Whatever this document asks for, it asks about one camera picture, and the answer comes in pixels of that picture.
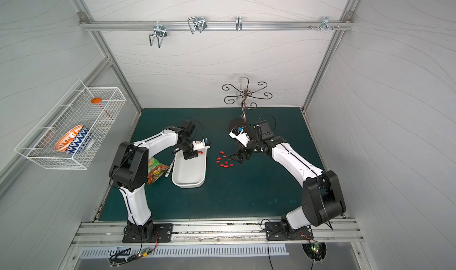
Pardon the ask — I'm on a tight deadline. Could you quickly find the white plastic storage box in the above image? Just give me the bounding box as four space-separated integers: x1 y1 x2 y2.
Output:
172 150 207 189

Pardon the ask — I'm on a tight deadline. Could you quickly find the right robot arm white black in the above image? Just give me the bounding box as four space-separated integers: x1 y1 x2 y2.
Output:
229 118 346 231

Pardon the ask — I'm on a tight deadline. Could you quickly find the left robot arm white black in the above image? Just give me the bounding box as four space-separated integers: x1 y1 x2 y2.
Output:
109 120 198 227

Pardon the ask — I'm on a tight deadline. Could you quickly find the metal scroll hook stand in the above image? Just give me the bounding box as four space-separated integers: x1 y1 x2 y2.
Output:
222 76 273 128

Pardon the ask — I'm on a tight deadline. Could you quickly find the metal spoon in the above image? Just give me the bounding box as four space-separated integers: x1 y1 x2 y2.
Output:
165 158 175 177

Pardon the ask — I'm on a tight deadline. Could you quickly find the green snack packet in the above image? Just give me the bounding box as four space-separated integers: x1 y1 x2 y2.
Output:
147 157 169 185

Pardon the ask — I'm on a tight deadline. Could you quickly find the orange spoon in basket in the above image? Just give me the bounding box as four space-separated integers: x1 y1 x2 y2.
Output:
91 97 114 120

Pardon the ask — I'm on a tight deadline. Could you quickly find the orange blue patterned bowl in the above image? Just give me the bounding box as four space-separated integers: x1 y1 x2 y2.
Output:
54 125 93 155

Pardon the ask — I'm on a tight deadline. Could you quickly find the double prong metal hook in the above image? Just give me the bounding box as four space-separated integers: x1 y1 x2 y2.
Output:
148 23 167 48

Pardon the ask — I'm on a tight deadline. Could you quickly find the small flat metal hook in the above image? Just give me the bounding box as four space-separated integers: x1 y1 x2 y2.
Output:
235 17 242 31

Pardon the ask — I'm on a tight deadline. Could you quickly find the looped metal hook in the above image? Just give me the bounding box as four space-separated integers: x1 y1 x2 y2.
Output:
187 17 207 34

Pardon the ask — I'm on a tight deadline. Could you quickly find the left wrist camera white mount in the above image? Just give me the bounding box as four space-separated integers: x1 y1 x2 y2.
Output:
192 138 211 153

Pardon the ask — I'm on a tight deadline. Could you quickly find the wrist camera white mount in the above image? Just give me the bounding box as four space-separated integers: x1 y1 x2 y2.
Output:
192 138 211 153
229 127 251 147

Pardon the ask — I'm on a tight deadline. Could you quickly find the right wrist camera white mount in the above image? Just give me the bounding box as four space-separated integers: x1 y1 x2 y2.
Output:
229 127 251 147

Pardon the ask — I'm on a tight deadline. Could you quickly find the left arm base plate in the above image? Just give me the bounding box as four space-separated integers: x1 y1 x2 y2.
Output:
122 221 174 243

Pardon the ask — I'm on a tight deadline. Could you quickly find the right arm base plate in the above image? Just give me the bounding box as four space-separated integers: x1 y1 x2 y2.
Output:
261 220 314 242

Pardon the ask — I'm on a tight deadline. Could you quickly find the white slotted cable duct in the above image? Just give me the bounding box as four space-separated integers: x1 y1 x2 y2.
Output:
80 244 289 259

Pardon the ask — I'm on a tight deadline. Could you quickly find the aluminium front rail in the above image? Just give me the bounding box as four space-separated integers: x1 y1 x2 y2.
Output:
71 217 365 247

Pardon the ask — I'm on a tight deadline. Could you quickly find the aluminium rail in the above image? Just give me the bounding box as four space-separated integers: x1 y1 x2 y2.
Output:
80 19 355 32
71 217 365 247

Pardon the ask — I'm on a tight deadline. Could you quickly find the white wire basket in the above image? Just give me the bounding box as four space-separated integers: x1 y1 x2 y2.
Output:
14 80 127 170

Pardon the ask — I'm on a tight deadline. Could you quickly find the left controller board with wires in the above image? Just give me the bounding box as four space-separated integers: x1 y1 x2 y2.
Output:
108 247 156 266

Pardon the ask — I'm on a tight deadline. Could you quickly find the aluminium top rail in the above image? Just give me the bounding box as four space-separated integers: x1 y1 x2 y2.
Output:
80 19 355 32

